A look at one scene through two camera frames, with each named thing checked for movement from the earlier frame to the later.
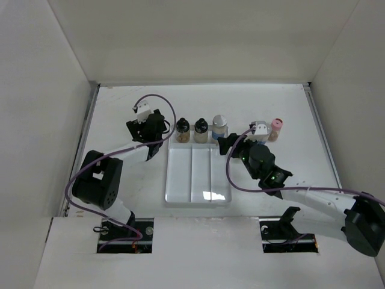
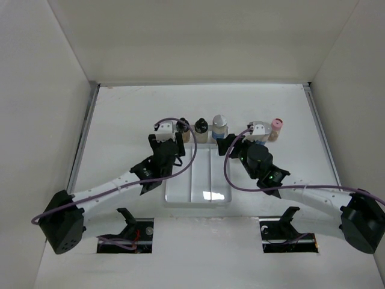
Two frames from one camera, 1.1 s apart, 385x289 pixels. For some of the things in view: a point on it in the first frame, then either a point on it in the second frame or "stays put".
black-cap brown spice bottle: (183, 130) stays put
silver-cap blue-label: (260, 138) stays put
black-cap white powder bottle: (201, 131) stays put
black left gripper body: (136, 127) -> (168, 171)
